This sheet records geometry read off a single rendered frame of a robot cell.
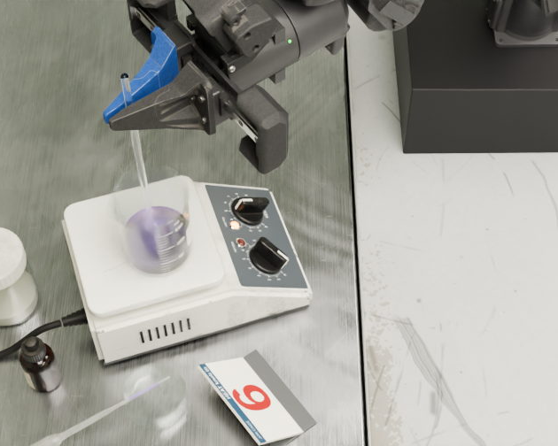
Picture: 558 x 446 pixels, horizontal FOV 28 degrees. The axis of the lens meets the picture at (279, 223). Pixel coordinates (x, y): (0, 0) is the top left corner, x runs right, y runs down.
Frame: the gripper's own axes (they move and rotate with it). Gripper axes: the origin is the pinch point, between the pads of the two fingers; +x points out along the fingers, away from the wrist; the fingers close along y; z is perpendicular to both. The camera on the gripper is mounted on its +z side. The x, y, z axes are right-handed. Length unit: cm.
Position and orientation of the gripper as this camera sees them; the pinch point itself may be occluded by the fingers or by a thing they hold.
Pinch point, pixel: (146, 100)
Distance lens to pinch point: 84.1
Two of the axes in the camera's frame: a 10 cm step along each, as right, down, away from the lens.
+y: 6.0, 6.6, -4.6
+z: 0.0, -5.7, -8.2
